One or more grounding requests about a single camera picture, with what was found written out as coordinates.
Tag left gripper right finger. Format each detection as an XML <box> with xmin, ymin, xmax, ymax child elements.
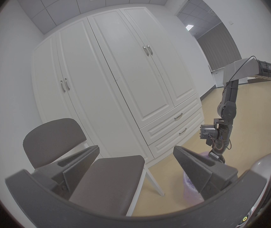
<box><xmin>173</xmin><ymin>146</ymin><xmax>238</xmax><ymax>200</ymax></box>

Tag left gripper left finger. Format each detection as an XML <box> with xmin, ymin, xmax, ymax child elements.
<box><xmin>33</xmin><ymin>145</ymin><xmax>100</xmax><ymax>202</ymax></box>

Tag purple plastic bag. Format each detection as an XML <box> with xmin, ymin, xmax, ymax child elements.
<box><xmin>182</xmin><ymin>151</ymin><xmax>213</xmax><ymax>202</ymax></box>

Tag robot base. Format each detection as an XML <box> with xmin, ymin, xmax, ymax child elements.
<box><xmin>237</xmin><ymin>146</ymin><xmax>271</xmax><ymax>228</ymax></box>

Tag white chair grey cushions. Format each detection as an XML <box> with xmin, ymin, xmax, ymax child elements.
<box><xmin>23</xmin><ymin>118</ymin><xmax>165</xmax><ymax>217</ymax></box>

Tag white wardrobe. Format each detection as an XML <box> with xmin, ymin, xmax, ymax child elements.
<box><xmin>31</xmin><ymin>7</ymin><xmax>203</xmax><ymax>168</ymax></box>

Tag grey curtain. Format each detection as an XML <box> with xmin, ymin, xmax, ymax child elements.
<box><xmin>196</xmin><ymin>23</ymin><xmax>242</xmax><ymax>72</ymax></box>

